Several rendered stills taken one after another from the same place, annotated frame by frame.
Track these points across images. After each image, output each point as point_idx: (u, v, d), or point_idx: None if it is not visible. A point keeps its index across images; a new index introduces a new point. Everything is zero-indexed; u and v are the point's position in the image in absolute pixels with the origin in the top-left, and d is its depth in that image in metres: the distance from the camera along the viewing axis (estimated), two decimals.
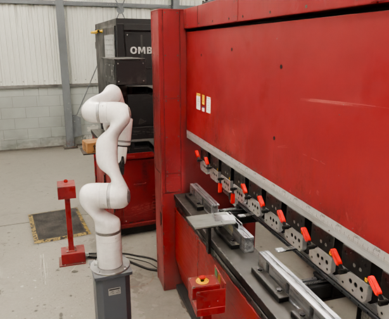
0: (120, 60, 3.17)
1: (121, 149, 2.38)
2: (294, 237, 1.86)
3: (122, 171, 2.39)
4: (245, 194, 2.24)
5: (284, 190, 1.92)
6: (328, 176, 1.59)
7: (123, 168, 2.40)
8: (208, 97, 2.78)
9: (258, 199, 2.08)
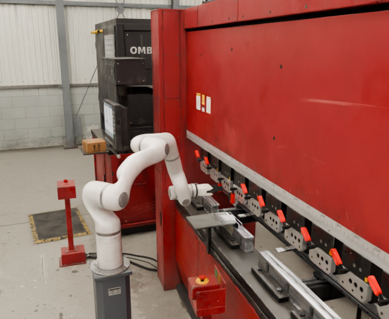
0: (120, 60, 3.17)
1: (199, 193, 2.53)
2: (294, 237, 1.86)
3: (219, 188, 2.59)
4: (245, 194, 2.24)
5: (284, 190, 1.92)
6: (328, 176, 1.59)
7: (216, 187, 2.59)
8: (208, 97, 2.78)
9: (258, 199, 2.08)
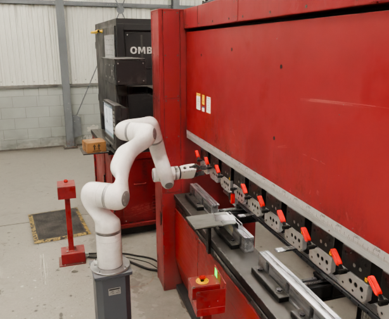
0: (120, 60, 3.17)
1: None
2: (294, 237, 1.86)
3: (200, 175, 2.63)
4: (245, 194, 2.24)
5: (284, 190, 1.92)
6: (328, 176, 1.59)
7: (199, 175, 2.62)
8: (208, 97, 2.78)
9: (258, 199, 2.08)
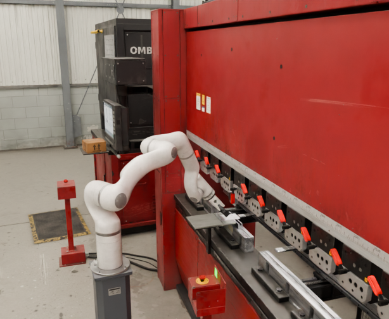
0: (120, 60, 3.17)
1: None
2: (294, 237, 1.86)
3: (220, 209, 2.64)
4: (245, 194, 2.24)
5: (284, 190, 1.92)
6: (328, 176, 1.59)
7: (219, 209, 2.63)
8: (208, 97, 2.78)
9: (258, 199, 2.08)
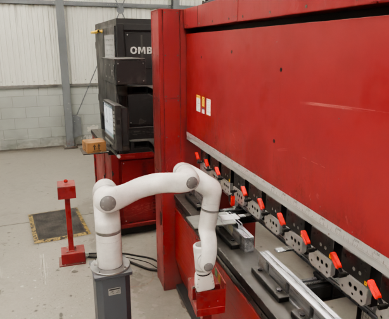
0: (120, 60, 3.17)
1: (194, 275, 2.21)
2: (294, 239, 1.86)
3: None
4: (245, 197, 2.25)
5: (284, 192, 1.92)
6: (328, 179, 1.59)
7: None
8: (208, 99, 2.78)
9: (258, 202, 2.09)
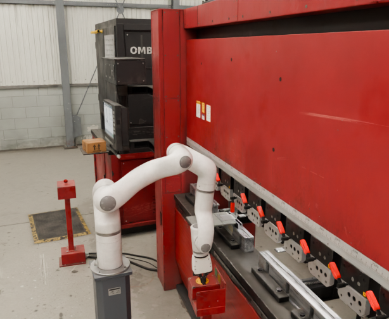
0: (120, 60, 3.17)
1: (192, 257, 2.17)
2: (294, 248, 1.87)
3: (201, 280, 2.20)
4: (244, 204, 2.26)
5: (283, 201, 1.93)
6: (327, 190, 1.60)
7: (201, 278, 2.20)
8: (208, 105, 2.79)
9: (258, 209, 2.10)
